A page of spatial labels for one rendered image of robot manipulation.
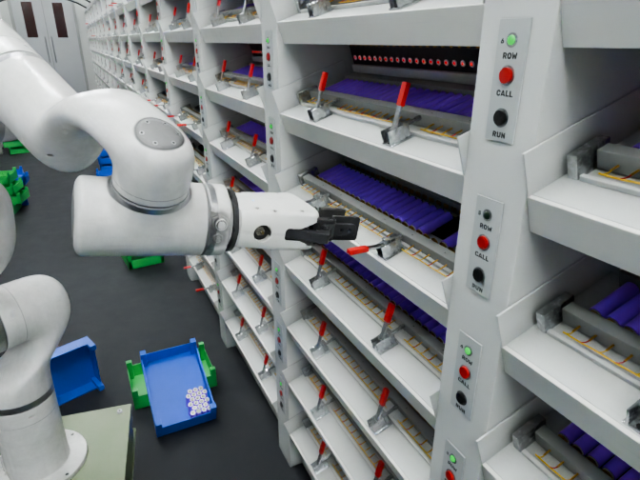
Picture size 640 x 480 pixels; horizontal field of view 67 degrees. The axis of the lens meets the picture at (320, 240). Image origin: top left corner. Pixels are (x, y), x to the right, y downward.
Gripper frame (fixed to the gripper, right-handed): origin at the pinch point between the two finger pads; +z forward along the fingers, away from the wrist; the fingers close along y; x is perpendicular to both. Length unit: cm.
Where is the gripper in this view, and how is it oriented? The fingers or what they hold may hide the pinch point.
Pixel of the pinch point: (337, 223)
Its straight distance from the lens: 64.8
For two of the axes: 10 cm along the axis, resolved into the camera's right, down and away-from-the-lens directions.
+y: -4.4, -3.4, 8.3
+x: -1.7, 9.4, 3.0
